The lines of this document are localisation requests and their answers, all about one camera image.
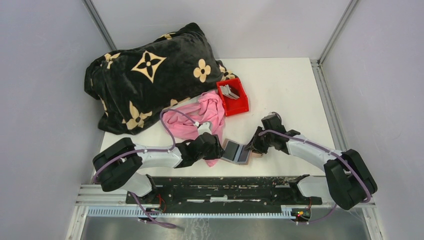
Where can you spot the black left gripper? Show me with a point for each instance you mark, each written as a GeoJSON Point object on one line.
{"type": "Point", "coordinates": [217, 152]}

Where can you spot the red plastic bin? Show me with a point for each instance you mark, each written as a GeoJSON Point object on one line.
{"type": "Point", "coordinates": [234, 106]}

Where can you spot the stack of credit cards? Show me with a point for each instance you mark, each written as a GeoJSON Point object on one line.
{"type": "Point", "coordinates": [226, 91]}

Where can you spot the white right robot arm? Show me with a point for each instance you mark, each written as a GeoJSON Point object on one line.
{"type": "Point", "coordinates": [347, 180]}

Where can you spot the black floral blanket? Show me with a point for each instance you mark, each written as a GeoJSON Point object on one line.
{"type": "Point", "coordinates": [135, 85]}

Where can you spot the pink cloth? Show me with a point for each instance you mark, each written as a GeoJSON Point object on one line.
{"type": "Point", "coordinates": [182, 123]}

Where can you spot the aluminium frame rails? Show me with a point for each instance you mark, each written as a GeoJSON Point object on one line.
{"type": "Point", "coordinates": [93, 195]}

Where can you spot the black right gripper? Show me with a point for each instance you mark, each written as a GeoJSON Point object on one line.
{"type": "Point", "coordinates": [254, 144]}

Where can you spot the black credit card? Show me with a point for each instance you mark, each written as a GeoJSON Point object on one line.
{"type": "Point", "coordinates": [244, 156]}
{"type": "Point", "coordinates": [230, 151]}

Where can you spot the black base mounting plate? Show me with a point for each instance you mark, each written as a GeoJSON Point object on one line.
{"type": "Point", "coordinates": [226, 207]}

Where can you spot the tan leather card holder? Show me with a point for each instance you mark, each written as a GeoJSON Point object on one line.
{"type": "Point", "coordinates": [238, 154]}

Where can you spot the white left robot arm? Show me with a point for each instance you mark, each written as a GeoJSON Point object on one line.
{"type": "Point", "coordinates": [116, 167]}

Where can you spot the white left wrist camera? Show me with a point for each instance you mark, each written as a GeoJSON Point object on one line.
{"type": "Point", "coordinates": [205, 127]}

